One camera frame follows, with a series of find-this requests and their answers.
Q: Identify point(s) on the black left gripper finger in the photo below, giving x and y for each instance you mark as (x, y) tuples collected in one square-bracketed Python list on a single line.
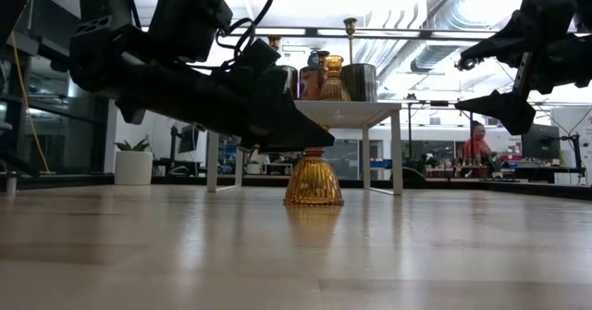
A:
[(282, 92), (208, 106)]

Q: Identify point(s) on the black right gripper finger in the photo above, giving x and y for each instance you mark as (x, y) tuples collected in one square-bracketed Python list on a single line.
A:
[(509, 108), (518, 44)]

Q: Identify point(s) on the medium gold candlestick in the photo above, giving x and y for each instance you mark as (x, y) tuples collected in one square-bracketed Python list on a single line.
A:
[(275, 42)]

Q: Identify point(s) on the amber ribbed glass candle holder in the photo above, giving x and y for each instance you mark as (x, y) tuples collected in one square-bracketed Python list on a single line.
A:
[(314, 180), (334, 85)]

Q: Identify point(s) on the silver candle tin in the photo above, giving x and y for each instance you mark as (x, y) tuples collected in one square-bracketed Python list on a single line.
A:
[(360, 83)]

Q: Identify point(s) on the black computer monitor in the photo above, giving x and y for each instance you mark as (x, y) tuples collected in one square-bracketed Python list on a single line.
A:
[(541, 141), (189, 139)]

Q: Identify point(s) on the black ceiling spotlight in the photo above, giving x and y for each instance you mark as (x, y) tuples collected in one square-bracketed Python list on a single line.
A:
[(312, 59)]

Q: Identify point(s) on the person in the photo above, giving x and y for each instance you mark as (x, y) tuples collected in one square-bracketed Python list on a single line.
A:
[(476, 145)]

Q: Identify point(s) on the small white cup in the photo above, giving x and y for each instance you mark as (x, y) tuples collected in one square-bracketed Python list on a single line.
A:
[(253, 168)]

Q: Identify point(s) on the white perforated shelf riser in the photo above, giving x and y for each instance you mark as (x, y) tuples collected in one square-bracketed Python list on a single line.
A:
[(370, 111)]

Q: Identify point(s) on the white pot with green plant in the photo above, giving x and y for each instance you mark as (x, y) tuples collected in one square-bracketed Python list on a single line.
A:
[(133, 166)]

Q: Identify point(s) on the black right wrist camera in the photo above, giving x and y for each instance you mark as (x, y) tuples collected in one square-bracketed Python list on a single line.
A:
[(548, 11)]

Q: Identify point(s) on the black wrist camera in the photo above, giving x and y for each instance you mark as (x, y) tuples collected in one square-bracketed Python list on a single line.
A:
[(548, 11), (189, 21)]

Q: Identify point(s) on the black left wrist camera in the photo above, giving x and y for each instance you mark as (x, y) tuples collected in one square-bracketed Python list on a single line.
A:
[(189, 21)]

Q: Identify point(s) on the silver ventilation duct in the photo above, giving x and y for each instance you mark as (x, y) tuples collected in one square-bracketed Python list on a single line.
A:
[(430, 28)]

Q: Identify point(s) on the black ceiling light rail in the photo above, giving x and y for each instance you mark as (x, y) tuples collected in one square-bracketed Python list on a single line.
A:
[(416, 34)]

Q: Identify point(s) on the black metal frame stand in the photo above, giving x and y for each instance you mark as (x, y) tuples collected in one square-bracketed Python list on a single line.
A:
[(410, 134)]

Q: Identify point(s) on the small grey post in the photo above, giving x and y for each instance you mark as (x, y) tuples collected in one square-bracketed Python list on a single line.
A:
[(11, 184)]

